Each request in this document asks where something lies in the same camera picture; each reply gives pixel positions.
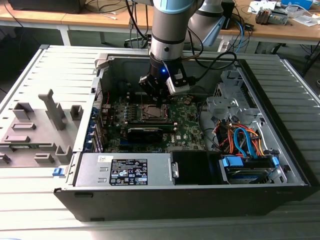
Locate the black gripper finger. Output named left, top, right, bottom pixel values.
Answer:
left=138, top=73, right=161, bottom=109
left=159, top=80, right=172, bottom=109

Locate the silver CPU chip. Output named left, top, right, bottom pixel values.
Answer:
left=146, top=106, right=164, bottom=119

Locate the copper CPU cooler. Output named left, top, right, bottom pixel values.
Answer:
left=254, top=6, right=273, bottom=26

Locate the green motherboard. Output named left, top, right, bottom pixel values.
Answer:
left=99, top=92, right=209, bottom=154

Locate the black graphics card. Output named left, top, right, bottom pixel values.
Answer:
left=126, top=126, right=165, bottom=145

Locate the metal disk bay cage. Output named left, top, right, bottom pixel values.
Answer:
left=206, top=69, right=262, bottom=126

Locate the black upright box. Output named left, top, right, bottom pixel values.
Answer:
left=221, top=1, right=236, bottom=31

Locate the grey power supply unit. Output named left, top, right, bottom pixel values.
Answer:
left=74, top=152, right=176, bottom=188

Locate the black PC case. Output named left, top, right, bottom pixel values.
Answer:
left=53, top=51, right=320, bottom=223

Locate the hard disk in blue carrier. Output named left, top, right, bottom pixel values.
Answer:
left=218, top=154, right=280, bottom=185

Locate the grey parts rack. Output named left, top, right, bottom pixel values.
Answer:
left=0, top=88, right=85, bottom=169

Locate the wooden desk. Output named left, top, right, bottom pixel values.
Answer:
left=0, top=0, right=155, bottom=47
left=219, top=0, right=320, bottom=55

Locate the black desktop box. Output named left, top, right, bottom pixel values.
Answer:
left=7, top=0, right=87, bottom=15

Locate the grey metal drive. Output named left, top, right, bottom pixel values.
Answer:
left=271, top=9, right=288, bottom=26

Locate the green RAM stick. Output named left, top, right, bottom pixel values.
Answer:
left=11, top=143, right=33, bottom=151

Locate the blue box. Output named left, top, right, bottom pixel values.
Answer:
left=281, top=0, right=313, bottom=10

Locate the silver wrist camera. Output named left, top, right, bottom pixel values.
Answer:
left=166, top=71, right=191, bottom=96

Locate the orange red wire bundle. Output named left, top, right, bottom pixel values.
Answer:
left=216, top=119, right=266, bottom=158

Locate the blue flat wire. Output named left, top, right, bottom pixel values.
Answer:
left=234, top=127, right=259, bottom=160

